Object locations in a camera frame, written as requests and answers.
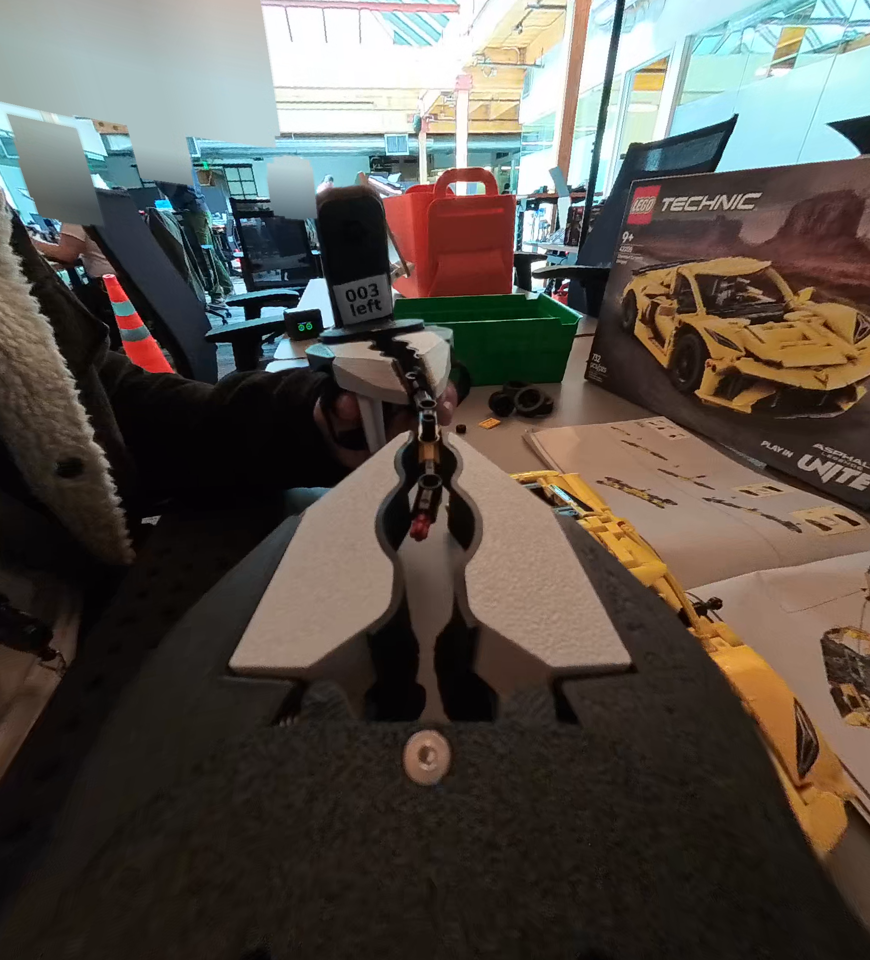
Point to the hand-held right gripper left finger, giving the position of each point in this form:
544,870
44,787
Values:
315,592

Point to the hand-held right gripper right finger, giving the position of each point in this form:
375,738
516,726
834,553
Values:
547,592

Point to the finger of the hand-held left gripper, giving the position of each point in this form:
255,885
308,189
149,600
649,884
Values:
367,371
431,360

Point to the slim black yellow brick strip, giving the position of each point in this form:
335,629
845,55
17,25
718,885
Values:
428,450

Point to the yellow toy brick car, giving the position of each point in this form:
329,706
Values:
772,697

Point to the person's left forearm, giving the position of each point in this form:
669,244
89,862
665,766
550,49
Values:
239,420

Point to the grey desk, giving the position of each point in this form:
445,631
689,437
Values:
495,450

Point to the person's left hand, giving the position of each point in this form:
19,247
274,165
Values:
341,420

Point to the green plastic bin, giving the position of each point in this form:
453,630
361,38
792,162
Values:
510,345

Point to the small black display device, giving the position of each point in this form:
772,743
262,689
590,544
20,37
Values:
301,324

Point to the black toy tyre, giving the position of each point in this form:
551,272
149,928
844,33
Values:
519,387
534,403
501,405

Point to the red plastic carry case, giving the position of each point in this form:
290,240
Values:
472,240

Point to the open building instruction booklet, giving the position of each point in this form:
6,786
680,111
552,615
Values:
705,480

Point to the orange traffic cone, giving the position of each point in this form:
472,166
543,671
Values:
134,330

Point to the black floor lamp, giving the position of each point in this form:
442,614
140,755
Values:
606,112

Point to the black mesh office chair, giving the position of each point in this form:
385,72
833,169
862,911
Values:
667,157

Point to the toy car set box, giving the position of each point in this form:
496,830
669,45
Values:
742,247

